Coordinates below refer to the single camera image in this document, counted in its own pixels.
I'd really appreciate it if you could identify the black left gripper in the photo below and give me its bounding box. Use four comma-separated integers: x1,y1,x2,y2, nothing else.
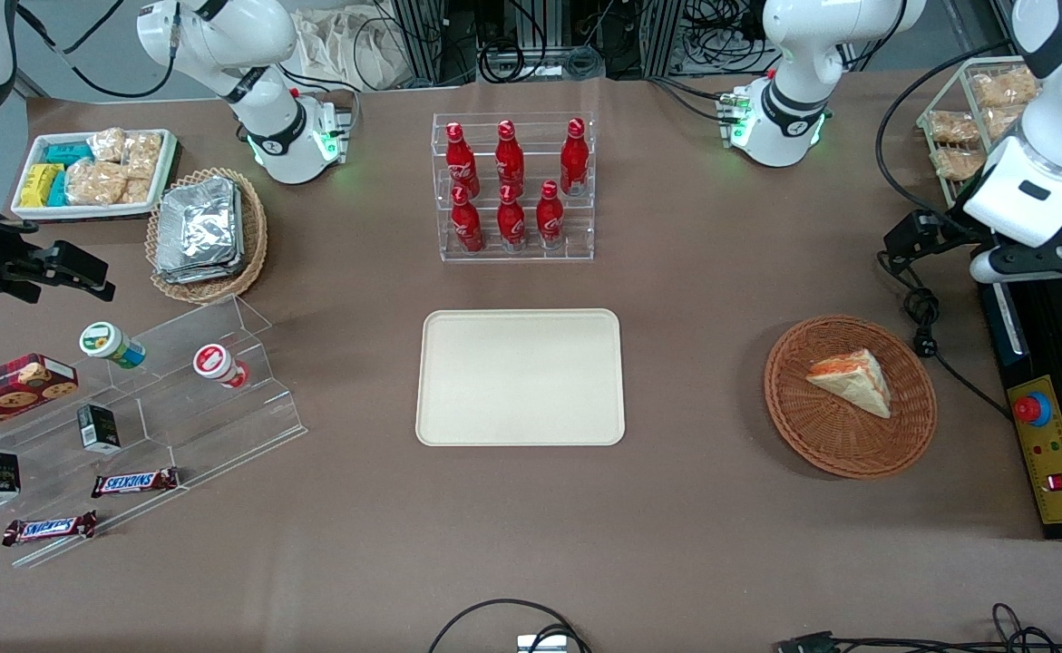
883,204,1062,282

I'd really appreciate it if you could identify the triangular sandwich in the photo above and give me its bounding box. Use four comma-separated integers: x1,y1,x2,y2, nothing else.
805,348,893,420

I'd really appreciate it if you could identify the white rectangular snack tray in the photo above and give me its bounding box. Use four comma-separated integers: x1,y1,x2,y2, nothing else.
11,129,179,222

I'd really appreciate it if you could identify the oval wicker basket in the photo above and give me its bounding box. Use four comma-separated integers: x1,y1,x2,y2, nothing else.
145,167,269,306

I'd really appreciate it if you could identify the round brown wicker basket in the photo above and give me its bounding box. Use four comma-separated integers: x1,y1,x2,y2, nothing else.
764,314,939,480

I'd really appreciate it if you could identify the beige rectangular serving tray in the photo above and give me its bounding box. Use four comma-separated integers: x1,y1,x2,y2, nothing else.
415,308,627,448

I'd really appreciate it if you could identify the green lidded cup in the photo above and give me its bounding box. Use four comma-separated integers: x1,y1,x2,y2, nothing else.
78,321,147,370

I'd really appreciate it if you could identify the clear bag of fried snacks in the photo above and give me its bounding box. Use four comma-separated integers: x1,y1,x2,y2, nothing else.
986,106,1032,141
970,68,1041,111
933,147,987,181
928,110,981,146

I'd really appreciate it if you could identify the yellow snack packet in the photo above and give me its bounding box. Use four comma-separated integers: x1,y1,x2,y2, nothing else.
19,163,63,209

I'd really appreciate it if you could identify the silver foil pack stack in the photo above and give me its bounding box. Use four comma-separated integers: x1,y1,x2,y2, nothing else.
154,176,245,285

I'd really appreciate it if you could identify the black appliance housing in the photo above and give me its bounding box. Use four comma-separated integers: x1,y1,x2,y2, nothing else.
975,270,1062,543

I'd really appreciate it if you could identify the red cookie box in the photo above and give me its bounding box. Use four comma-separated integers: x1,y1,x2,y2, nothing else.
0,353,80,444

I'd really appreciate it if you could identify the red lidded cup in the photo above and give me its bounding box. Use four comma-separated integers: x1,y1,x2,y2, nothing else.
192,343,250,390

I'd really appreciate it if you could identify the clear acrylic step shelf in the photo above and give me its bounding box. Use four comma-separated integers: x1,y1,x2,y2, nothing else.
0,294,308,570

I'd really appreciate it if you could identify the brown snickers bar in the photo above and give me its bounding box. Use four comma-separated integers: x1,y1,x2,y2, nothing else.
91,466,181,500
2,510,99,548

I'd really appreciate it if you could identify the yellow control panel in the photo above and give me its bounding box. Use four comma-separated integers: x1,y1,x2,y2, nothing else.
1006,374,1062,526

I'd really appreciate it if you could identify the beige cloth bag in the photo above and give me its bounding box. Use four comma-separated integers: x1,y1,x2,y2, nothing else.
293,5,410,93

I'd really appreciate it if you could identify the red cola bottle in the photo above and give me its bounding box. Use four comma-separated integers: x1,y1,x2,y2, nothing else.
494,119,527,197
560,117,590,198
444,122,482,200
497,183,529,253
451,185,486,255
536,180,567,251

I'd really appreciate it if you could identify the clear acrylic bottle rack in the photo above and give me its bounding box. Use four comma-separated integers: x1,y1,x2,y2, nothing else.
432,112,598,264

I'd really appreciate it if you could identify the black power cable with plug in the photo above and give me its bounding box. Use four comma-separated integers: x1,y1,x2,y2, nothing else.
876,252,1014,420

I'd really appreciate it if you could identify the white wire rack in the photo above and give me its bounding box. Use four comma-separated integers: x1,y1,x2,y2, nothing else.
916,55,1042,211

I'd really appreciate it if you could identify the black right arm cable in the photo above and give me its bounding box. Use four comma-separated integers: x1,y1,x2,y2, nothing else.
15,0,180,100

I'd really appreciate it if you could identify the aluminium frame post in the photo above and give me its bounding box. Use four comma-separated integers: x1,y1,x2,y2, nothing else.
392,0,479,88
643,0,687,79

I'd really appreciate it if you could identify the black cable bundle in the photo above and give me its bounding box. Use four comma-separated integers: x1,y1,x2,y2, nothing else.
478,0,606,84

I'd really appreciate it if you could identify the black cable with connector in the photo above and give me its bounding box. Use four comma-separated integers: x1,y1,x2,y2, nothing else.
772,602,1062,653

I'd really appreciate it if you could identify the black looped cable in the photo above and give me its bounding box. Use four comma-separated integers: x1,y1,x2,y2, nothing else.
427,598,592,653

